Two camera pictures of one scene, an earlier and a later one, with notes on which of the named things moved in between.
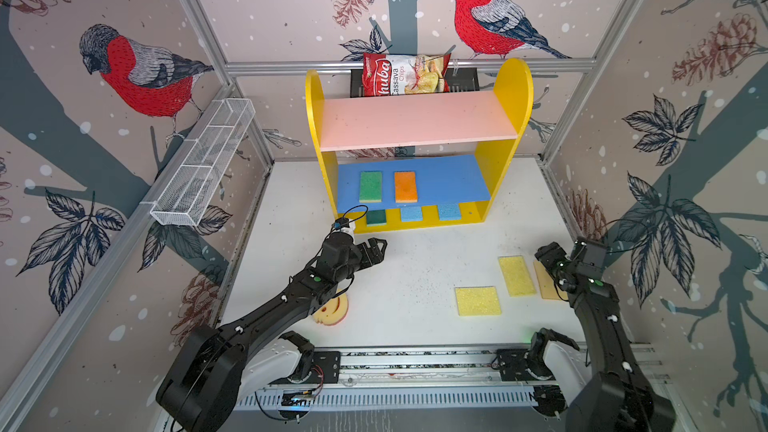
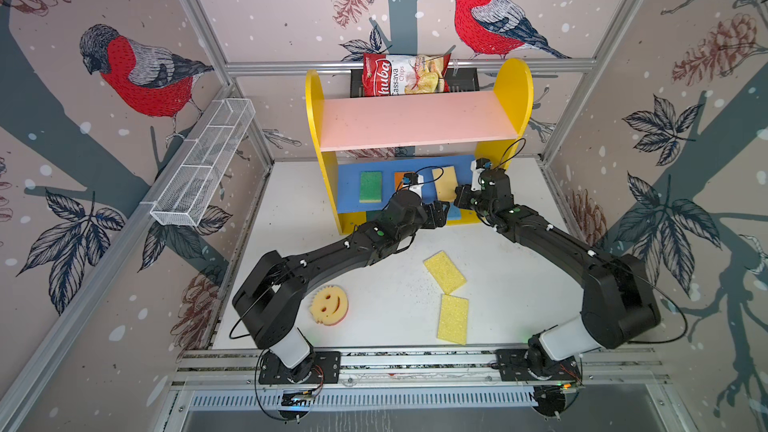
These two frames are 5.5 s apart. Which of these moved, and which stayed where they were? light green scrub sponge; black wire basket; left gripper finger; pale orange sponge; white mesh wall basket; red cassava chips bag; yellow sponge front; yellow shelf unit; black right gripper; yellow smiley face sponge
Moved: black right gripper; yellow sponge front; left gripper finger; pale orange sponge
Stayed: light green scrub sponge; yellow shelf unit; yellow smiley face sponge; black wire basket; red cassava chips bag; white mesh wall basket
